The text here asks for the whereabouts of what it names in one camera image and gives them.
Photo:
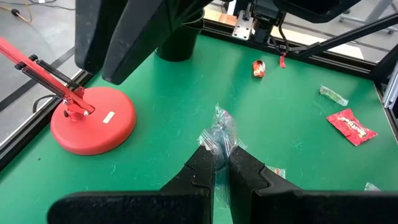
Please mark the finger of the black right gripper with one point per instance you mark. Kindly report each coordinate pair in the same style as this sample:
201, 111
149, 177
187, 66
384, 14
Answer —
96, 31
149, 31

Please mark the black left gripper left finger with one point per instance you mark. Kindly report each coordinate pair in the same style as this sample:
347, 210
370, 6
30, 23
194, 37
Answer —
140, 208

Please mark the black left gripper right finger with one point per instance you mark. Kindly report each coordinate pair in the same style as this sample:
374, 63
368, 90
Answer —
311, 208

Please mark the clear candy packet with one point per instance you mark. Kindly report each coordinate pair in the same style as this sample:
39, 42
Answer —
334, 96
278, 171
222, 130

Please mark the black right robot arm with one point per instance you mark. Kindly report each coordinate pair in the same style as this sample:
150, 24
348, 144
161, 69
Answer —
311, 9

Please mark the small red white candy packet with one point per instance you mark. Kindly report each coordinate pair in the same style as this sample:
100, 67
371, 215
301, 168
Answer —
258, 69

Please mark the green table mat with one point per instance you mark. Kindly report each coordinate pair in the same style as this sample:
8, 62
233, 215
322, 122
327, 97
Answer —
186, 93

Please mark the red desk lamp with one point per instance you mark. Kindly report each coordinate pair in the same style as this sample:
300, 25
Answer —
93, 124

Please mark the black metal strut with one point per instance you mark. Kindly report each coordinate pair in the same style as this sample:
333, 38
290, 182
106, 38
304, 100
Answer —
357, 34

